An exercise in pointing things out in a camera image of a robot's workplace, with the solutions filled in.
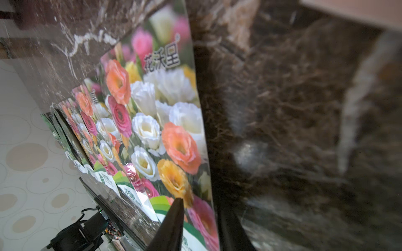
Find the green gourd packet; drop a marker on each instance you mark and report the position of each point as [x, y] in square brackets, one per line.
[56, 129]

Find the orange striped seed packet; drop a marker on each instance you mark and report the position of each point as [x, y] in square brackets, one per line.
[379, 13]

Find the flower seed packet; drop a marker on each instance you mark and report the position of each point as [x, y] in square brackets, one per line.
[94, 161]
[108, 143]
[149, 85]

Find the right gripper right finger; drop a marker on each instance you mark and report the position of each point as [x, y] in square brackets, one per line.
[232, 235]

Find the flower seed packet back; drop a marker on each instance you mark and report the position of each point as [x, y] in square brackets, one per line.
[108, 143]

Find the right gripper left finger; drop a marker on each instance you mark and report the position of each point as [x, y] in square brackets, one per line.
[170, 233]

